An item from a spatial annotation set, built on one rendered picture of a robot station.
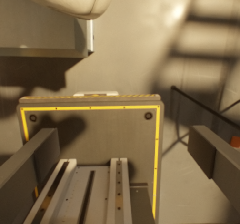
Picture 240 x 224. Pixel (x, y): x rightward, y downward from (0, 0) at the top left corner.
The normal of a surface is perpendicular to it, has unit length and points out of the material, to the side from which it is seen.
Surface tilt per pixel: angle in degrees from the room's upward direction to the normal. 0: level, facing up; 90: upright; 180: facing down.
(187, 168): 0
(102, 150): 0
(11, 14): 0
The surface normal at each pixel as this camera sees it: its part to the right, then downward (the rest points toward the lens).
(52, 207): -0.02, -0.97
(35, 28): 0.00, 0.25
